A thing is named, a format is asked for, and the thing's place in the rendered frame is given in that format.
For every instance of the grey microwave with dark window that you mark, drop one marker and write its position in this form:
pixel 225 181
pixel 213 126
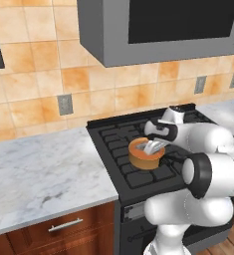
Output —
pixel 115 33

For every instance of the brown wooden drawer front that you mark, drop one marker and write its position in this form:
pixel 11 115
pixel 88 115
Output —
pixel 92 222

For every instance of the black stove with oven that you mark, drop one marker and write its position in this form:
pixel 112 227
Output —
pixel 138 182

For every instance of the grey marinade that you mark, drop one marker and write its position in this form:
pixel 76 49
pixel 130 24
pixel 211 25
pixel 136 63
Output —
pixel 140 145

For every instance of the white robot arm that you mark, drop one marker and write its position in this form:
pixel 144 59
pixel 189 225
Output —
pixel 214 172

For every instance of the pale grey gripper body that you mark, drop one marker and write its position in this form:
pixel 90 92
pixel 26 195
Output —
pixel 155 147

